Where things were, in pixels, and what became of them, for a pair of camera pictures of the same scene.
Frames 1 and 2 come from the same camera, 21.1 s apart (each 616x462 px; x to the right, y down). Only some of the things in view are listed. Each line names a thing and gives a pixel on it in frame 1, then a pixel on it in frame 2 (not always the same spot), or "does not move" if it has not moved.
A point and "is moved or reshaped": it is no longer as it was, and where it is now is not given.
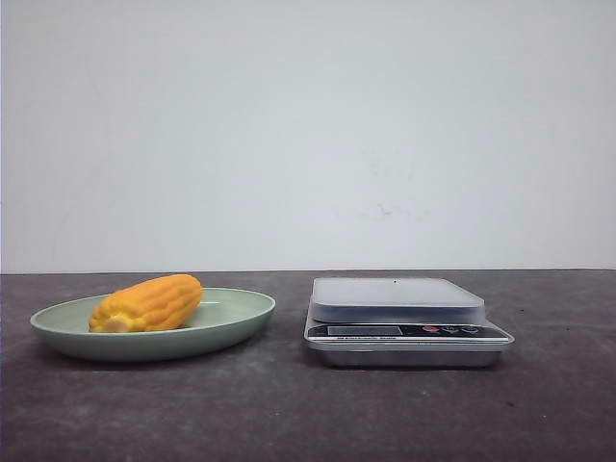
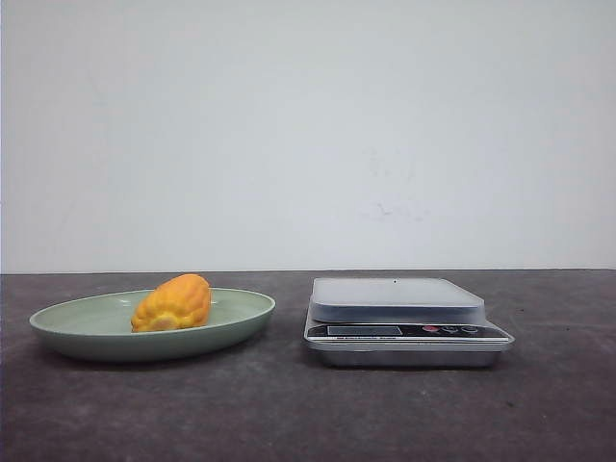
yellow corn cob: [144, 305] is moved or reshaped
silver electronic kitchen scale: [400, 322] does not move
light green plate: [169, 321] does not move
